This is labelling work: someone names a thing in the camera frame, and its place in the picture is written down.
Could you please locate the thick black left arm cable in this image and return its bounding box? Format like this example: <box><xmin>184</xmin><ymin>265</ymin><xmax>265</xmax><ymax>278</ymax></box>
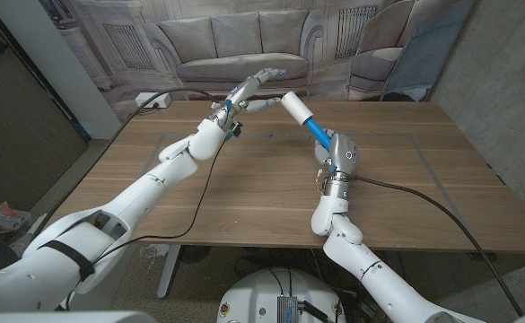
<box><xmin>31</xmin><ymin>87</ymin><xmax>221</xmax><ymax>241</ymax></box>

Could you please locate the silver module on base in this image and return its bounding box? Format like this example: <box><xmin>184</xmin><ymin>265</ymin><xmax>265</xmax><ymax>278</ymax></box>
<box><xmin>276</xmin><ymin>294</ymin><xmax>300</xmax><ymax>323</ymax></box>

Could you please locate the wooden table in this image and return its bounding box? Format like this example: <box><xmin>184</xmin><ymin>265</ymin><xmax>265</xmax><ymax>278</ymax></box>
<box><xmin>37</xmin><ymin>99</ymin><xmax>525</xmax><ymax>310</ymax></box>

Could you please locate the blue handled lint roller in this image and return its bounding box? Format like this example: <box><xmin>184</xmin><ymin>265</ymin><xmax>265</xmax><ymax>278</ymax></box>
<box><xmin>280</xmin><ymin>91</ymin><xmax>333</xmax><ymax>152</ymax></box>

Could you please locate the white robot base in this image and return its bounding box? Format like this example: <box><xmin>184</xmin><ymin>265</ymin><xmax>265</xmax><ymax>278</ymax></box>
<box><xmin>216</xmin><ymin>267</ymin><xmax>347</xmax><ymax>323</ymax></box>

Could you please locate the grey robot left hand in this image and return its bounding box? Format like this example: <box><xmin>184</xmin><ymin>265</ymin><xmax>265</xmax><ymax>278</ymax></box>
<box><xmin>210</xmin><ymin>67</ymin><xmax>286</xmax><ymax>135</ymax></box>

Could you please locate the printed living room backdrop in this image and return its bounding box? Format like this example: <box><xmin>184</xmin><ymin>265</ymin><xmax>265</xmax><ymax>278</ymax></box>
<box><xmin>37</xmin><ymin>0</ymin><xmax>477</xmax><ymax>122</ymax></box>

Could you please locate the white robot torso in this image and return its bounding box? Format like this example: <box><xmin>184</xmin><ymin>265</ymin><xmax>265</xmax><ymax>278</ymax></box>
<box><xmin>0</xmin><ymin>310</ymin><xmax>158</xmax><ymax>323</ymax></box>

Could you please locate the white power outlet box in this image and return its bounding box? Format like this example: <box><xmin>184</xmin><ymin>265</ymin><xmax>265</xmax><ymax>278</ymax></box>
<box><xmin>135</xmin><ymin>92</ymin><xmax>172</xmax><ymax>109</ymax></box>

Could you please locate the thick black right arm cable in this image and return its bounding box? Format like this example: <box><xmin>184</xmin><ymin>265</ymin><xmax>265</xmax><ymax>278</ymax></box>
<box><xmin>354</xmin><ymin>175</ymin><xmax>525</xmax><ymax>318</ymax></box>

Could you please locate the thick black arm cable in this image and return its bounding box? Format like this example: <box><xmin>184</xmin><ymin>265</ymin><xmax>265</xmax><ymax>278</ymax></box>
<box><xmin>354</xmin><ymin>175</ymin><xmax>525</xmax><ymax>318</ymax></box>
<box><xmin>31</xmin><ymin>87</ymin><xmax>221</xmax><ymax>241</ymax></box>

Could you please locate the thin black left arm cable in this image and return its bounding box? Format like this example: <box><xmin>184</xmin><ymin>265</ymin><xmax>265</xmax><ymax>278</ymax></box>
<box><xmin>64</xmin><ymin>136</ymin><xmax>227</xmax><ymax>311</ymax></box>

